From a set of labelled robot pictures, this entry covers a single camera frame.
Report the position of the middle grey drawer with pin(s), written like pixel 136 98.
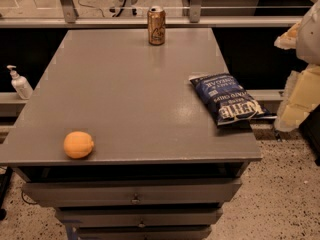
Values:
pixel 140 217

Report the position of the grey drawer cabinet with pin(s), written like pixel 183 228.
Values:
pixel 138 105

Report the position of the blue chip bag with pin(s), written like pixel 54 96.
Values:
pixel 226 100

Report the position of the grey drawer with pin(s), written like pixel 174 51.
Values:
pixel 147 233
pixel 150 192
pixel 140 217

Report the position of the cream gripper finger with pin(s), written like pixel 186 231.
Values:
pixel 301 97
pixel 288 39

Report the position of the orange fruit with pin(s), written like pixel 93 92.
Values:
pixel 78 144

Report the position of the top grey drawer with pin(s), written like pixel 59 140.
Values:
pixel 150 192

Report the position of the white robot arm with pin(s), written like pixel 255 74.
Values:
pixel 308 37

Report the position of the gold soda can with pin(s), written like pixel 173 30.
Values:
pixel 156 25

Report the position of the white pump bottle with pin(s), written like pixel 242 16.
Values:
pixel 20 83

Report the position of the bottom grey drawer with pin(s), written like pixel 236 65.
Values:
pixel 147 233

